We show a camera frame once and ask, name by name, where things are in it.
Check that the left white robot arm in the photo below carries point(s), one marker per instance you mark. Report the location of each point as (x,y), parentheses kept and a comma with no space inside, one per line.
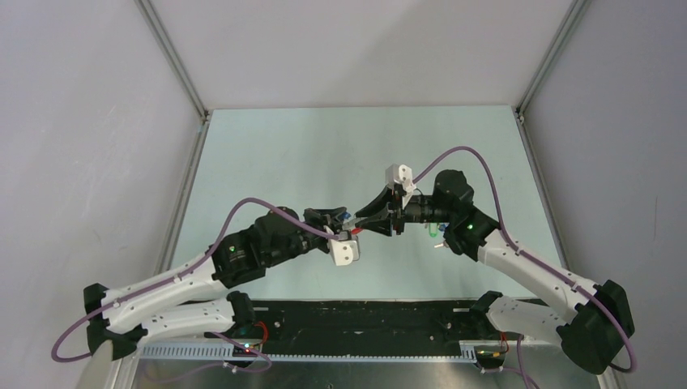
(200,295)

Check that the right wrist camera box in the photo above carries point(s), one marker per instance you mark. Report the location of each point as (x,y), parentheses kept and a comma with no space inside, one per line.
(400,175)

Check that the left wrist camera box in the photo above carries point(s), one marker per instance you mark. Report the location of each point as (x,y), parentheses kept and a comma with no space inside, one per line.
(344,251)

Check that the aluminium frame post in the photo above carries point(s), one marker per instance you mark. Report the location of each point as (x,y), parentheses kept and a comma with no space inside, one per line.
(176,64)
(561,37)

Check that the left aluminium frame post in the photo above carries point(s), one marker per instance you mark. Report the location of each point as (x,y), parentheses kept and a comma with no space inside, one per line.
(176,64)

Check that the right aluminium frame post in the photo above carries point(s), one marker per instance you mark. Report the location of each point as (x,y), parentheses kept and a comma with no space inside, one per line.
(561,37)

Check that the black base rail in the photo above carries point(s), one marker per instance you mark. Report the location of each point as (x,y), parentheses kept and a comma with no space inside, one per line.
(365,328)

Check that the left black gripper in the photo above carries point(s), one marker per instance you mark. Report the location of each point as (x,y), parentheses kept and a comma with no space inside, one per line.
(330,218)

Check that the white slotted cable duct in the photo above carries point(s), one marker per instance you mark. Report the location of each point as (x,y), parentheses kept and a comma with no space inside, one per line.
(226,352)

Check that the bunch of tagged keys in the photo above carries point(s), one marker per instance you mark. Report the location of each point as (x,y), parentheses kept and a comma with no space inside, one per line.
(436,230)

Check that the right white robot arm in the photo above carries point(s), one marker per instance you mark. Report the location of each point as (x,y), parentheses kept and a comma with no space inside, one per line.
(589,321)

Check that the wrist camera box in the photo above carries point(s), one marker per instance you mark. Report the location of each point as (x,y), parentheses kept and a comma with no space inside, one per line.
(400,175)
(344,251)

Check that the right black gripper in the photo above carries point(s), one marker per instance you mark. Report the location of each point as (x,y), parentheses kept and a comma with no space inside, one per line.
(386,224)

